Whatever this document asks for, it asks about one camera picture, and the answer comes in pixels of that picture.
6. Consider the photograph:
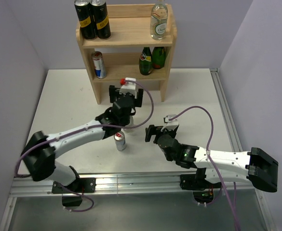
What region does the silver can red tab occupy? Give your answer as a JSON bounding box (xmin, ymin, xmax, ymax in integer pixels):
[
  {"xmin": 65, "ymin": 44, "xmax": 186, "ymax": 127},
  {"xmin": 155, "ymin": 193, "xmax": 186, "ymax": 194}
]
[{"xmin": 114, "ymin": 131, "xmax": 126, "ymax": 151}]

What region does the blue silver energy can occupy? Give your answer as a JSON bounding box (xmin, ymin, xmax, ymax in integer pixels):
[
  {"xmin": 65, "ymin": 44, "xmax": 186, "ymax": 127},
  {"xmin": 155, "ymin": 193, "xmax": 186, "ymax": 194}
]
[{"xmin": 91, "ymin": 51, "xmax": 107, "ymax": 79}]

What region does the green bottle yellow label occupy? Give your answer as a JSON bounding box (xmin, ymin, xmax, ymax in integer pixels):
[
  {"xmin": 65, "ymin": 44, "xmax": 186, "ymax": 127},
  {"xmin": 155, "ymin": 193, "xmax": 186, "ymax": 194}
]
[{"xmin": 139, "ymin": 47, "xmax": 153, "ymax": 76}]

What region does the green glass bottle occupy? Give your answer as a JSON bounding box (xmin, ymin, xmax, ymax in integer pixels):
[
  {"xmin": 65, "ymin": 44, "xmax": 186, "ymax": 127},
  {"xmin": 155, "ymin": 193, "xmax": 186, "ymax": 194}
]
[{"xmin": 152, "ymin": 47, "xmax": 166, "ymax": 69}]

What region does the clear soda bottle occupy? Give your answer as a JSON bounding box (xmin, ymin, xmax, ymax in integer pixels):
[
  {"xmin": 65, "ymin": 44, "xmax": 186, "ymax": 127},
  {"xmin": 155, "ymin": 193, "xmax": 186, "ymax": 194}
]
[{"xmin": 150, "ymin": 0, "xmax": 168, "ymax": 40}]

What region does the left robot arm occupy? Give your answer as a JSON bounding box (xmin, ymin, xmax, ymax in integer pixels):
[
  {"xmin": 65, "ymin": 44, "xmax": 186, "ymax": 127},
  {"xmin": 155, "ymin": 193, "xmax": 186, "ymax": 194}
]
[{"xmin": 15, "ymin": 80, "xmax": 144, "ymax": 192}]

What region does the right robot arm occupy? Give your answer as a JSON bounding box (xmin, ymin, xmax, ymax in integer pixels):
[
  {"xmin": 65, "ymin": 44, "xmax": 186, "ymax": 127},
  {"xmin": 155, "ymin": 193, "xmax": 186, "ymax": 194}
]
[{"xmin": 145, "ymin": 125, "xmax": 279, "ymax": 193}]

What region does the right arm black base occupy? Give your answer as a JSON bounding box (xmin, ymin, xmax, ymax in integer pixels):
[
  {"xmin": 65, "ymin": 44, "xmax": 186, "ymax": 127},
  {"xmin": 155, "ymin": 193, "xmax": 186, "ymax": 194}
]
[{"xmin": 179, "ymin": 174, "xmax": 222, "ymax": 191}]

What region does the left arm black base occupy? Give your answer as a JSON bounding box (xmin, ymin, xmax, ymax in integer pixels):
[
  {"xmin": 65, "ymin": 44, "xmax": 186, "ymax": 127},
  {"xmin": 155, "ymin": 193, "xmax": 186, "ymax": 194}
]
[{"xmin": 51, "ymin": 178, "xmax": 96, "ymax": 209}]

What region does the wooden three-tier shelf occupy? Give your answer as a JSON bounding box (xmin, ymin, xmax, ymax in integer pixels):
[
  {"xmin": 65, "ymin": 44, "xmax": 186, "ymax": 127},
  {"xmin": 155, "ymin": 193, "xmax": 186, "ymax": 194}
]
[{"xmin": 76, "ymin": 4, "xmax": 177, "ymax": 103}]

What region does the clear bottle green cap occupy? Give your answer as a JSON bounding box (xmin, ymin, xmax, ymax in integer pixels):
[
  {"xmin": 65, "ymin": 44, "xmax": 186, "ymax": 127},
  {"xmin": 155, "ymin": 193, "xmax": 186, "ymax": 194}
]
[{"xmin": 123, "ymin": 115, "xmax": 134, "ymax": 133}]

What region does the right black tall can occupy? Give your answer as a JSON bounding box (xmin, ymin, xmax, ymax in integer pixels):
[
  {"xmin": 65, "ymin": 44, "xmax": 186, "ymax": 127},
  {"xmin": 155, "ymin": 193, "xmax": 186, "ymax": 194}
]
[{"xmin": 90, "ymin": 0, "xmax": 111, "ymax": 39}]

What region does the black tall can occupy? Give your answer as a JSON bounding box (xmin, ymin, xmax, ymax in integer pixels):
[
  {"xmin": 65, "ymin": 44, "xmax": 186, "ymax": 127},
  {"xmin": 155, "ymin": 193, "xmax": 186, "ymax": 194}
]
[
  {"xmin": 74, "ymin": 0, "xmax": 97, "ymax": 40},
  {"xmin": 90, "ymin": 0, "xmax": 111, "ymax": 39}
]

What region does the left black tall can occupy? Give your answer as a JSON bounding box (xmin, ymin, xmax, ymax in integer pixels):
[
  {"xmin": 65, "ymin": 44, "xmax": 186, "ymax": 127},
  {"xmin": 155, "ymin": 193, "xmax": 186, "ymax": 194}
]
[{"xmin": 74, "ymin": 0, "xmax": 97, "ymax": 40}]

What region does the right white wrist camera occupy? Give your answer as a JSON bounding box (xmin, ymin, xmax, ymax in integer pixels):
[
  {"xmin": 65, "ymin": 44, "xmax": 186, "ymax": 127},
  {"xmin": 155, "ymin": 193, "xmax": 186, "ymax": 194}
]
[{"xmin": 162, "ymin": 115, "xmax": 179, "ymax": 131}]

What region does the front aluminium rail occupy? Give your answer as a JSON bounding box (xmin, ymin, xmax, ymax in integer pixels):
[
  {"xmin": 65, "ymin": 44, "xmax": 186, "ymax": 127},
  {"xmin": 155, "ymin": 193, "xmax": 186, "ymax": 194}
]
[{"xmin": 9, "ymin": 169, "xmax": 264, "ymax": 196}]

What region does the aluminium rail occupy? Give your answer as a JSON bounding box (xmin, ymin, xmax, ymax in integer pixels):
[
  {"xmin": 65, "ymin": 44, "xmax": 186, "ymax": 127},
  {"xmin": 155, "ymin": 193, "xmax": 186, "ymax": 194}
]
[
  {"xmin": 210, "ymin": 68, "xmax": 243, "ymax": 152},
  {"xmin": 9, "ymin": 169, "xmax": 264, "ymax": 196}
]

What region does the right aluminium rail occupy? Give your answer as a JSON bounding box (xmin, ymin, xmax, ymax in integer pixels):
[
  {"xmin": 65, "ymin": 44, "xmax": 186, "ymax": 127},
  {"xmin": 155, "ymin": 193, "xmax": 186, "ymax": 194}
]
[{"xmin": 210, "ymin": 68, "xmax": 243, "ymax": 152}]

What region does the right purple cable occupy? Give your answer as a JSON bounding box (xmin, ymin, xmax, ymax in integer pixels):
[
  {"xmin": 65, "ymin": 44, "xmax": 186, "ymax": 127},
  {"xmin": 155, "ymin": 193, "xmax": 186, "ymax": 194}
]
[{"xmin": 169, "ymin": 105, "xmax": 242, "ymax": 231}]

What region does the purple cable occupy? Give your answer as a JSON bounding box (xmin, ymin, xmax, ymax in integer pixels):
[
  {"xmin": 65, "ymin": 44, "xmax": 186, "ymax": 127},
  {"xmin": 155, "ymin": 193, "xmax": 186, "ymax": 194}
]
[
  {"xmin": 15, "ymin": 80, "xmax": 155, "ymax": 213},
  {"xmin": 169, "ymin": 105, "xmax": 242, "ymax": 231}
]

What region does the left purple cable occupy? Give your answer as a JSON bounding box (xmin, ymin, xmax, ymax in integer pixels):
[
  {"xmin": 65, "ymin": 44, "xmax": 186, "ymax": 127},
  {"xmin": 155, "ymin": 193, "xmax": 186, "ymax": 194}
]
[{"xmin": 15, "ymin": 80, "xmax": 155, "ymax": 213}]

